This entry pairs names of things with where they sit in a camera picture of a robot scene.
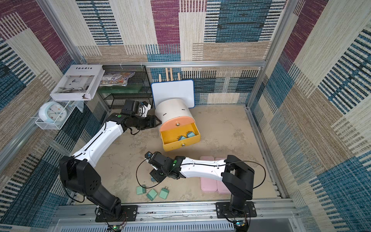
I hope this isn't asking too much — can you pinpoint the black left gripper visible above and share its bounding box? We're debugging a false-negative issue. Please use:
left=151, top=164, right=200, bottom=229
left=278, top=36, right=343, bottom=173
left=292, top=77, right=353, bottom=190
left=131, top=114, right=162, bottom=130

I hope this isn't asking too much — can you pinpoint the white round drawer cabinet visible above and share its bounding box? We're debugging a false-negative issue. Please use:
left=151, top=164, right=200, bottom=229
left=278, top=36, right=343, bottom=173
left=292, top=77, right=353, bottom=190
left=155, top=99, right=193, bottom=127

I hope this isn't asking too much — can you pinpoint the yellow drawer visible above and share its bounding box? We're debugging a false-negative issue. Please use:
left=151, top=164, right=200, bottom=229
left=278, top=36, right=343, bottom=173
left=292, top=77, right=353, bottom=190
left=159, top=123, right=201, bottom=151

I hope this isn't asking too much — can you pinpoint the green plug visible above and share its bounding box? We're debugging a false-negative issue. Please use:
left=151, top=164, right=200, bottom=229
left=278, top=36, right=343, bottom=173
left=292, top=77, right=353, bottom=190
left=136, top=185, right=146, bottom=195
left=146, top=189, right=158, bottom=201
left=159, top=188, right=170, bottom=200

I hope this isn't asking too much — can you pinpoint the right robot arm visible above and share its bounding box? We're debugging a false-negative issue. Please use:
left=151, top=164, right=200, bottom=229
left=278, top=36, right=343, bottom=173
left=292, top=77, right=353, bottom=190
left=145, top=152, right=255, bottom=213

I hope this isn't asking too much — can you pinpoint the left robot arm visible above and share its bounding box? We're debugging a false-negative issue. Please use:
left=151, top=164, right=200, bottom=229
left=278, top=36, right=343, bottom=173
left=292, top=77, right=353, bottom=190
left=60, top=113, right=161, bottom=220

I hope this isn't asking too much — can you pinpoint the blue framed whiteboard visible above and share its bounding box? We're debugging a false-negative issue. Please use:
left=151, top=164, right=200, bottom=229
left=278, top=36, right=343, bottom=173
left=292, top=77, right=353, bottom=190
left=151, top=80, right=195, bottom=108

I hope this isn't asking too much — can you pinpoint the pink tray left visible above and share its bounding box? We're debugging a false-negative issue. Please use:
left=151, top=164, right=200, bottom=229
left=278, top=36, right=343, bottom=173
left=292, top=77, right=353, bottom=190
left=200, top=156, right=217, bottom=193

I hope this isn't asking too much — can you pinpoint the pink tray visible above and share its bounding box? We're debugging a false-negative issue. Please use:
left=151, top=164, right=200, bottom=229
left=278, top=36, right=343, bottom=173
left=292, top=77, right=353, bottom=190
left=216, top=181, right=231, bottom=195
left=200, top=156, right=217, bottom=193

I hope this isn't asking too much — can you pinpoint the colourful snack bag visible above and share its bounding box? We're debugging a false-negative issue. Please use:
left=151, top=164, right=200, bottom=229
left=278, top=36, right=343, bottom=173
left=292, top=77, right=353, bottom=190
left=100, top=72, right=135, bottom=87

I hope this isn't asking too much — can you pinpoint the pink tray right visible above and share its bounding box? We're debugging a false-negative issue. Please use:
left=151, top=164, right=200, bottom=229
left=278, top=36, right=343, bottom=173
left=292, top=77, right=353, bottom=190
left=216, top=181, right=231, bottom=195

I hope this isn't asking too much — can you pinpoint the white magazine book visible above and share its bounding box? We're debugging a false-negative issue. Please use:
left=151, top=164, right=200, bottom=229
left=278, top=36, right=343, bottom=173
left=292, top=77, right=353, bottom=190
left=50, top=65, right=105, bottom=102

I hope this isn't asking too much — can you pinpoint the white alarm clock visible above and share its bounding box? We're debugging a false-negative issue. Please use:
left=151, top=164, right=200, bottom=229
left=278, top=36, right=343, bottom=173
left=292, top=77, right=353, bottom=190
left=38, top=101, right=68, bottom=123

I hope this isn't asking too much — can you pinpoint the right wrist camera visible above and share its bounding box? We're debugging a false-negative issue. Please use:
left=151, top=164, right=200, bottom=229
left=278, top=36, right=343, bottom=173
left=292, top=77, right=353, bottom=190
left=145, top=152, right=157, bottom=168

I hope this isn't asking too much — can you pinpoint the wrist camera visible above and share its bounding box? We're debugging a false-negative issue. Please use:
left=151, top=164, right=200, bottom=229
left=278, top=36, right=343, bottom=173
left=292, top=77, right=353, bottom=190
left=121, top=100, right=152, bottom=118
left=145, top=152, right=157, bottom=168

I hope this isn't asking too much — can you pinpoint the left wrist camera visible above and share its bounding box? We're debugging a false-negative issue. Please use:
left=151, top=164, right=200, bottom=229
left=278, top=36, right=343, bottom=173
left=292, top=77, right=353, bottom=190
left=121, top=100, right=152, bottom=118

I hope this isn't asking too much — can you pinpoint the black wire shelf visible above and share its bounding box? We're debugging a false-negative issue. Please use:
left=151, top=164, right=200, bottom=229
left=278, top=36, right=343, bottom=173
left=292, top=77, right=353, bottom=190
left=98, top=65, right=153, bottom=109

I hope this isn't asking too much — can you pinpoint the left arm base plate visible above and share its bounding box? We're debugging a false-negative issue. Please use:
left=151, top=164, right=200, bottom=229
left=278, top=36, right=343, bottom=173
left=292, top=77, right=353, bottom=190
left=95, top=205, right=138, bottom=222

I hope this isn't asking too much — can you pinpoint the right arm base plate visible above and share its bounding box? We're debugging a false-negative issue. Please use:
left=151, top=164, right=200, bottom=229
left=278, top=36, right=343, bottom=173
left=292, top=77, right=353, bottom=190
left=215, top=202, right=257, bottom=219

